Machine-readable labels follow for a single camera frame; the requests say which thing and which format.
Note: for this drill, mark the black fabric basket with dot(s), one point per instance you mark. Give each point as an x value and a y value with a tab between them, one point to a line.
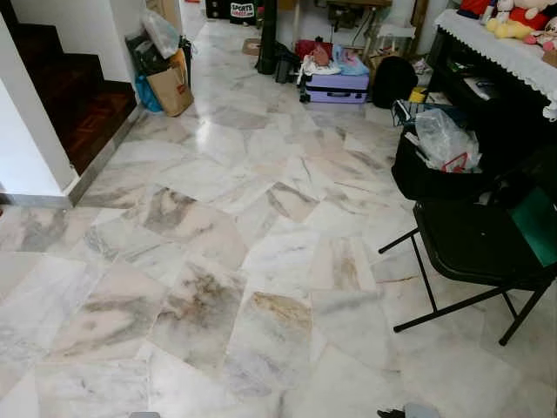
426	183

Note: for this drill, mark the dark wooden staircase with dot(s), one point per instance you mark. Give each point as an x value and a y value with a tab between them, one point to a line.
83	104

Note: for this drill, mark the grey translucent plastic bag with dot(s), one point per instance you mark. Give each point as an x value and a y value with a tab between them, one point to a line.
161	33

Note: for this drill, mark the black folding chair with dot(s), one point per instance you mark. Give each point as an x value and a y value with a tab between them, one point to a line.
470	239

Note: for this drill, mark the pink and white clothes pile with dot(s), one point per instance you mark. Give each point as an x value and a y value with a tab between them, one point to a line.
326	61

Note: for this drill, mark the red plush toy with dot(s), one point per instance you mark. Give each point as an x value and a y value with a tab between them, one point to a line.
526	13

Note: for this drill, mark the brown paper bag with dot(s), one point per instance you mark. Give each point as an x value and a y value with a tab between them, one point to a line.
170	91

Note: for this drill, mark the white lace tablecloth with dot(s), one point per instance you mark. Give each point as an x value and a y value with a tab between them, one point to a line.
505	52

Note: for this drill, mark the black bag white print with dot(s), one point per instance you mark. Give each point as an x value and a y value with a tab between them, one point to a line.
243	10

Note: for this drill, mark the blue plastic bag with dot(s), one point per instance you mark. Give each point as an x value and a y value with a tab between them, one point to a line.
146	96

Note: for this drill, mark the black pillar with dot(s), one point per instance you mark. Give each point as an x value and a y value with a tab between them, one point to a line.
267	39

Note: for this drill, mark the green folder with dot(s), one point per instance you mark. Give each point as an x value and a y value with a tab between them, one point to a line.
535	226

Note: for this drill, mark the purple suitcase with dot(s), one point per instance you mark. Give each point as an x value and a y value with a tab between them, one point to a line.
335	89

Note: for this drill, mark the black backpack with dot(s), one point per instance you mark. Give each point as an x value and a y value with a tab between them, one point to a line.
393	80

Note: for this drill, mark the brown doormat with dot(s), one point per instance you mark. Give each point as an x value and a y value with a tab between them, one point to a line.
251	46

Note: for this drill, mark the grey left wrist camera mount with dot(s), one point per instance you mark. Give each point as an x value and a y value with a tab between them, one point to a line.
144	415

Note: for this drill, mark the black console table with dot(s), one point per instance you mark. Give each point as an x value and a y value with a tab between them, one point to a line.
474	104

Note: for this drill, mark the yellow plush toy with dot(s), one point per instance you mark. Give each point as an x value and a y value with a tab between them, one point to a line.
509	29

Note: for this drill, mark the crumpled clear plastic bag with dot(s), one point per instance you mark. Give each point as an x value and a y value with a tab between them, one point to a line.
444	139

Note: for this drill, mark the black duffel bag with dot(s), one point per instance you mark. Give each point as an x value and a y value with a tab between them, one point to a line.
146	57

